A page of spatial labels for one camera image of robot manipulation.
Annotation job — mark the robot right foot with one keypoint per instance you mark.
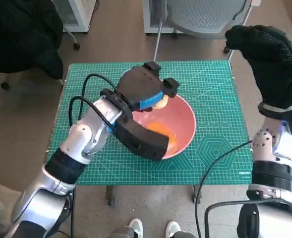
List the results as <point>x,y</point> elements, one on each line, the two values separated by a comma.
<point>173,228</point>

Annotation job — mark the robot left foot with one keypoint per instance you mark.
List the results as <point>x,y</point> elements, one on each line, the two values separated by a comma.
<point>135,226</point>

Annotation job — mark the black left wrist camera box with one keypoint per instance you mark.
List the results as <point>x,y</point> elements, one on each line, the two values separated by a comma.
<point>145,141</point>

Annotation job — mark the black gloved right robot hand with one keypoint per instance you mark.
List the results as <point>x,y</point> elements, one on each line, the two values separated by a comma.
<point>274,69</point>

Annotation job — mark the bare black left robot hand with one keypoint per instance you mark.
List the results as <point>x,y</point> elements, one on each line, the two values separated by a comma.
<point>140,84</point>

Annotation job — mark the round toy bread bun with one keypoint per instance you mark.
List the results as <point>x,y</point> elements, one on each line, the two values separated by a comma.
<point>160,103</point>

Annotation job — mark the black jacket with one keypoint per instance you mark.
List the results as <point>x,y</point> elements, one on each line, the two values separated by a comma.
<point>17,34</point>

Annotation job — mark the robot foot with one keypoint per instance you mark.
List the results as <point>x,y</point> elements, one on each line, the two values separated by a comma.
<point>135,226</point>
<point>173,228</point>

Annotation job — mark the grey mesh office chair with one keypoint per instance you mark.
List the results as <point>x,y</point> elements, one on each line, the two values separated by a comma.
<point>202,15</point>

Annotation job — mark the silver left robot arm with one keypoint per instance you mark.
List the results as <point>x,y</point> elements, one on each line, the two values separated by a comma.
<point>86,138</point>

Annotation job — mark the long toy bread loaf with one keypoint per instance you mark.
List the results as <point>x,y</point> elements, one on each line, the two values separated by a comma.
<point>158,127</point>

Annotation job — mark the green cutting mat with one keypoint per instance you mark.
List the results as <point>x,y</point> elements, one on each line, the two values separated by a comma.
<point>210,81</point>

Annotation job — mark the chair legs with casters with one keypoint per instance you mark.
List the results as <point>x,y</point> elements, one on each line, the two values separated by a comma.
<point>76,45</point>

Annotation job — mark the black table leg caster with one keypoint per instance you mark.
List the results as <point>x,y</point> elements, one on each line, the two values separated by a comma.
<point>197,194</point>
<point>109,196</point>

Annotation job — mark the white air purifier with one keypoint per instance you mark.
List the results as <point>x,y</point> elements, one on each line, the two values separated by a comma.
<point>150,15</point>
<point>76,15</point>

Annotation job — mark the pink bowl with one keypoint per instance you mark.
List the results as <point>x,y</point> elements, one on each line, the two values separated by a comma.
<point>183,119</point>

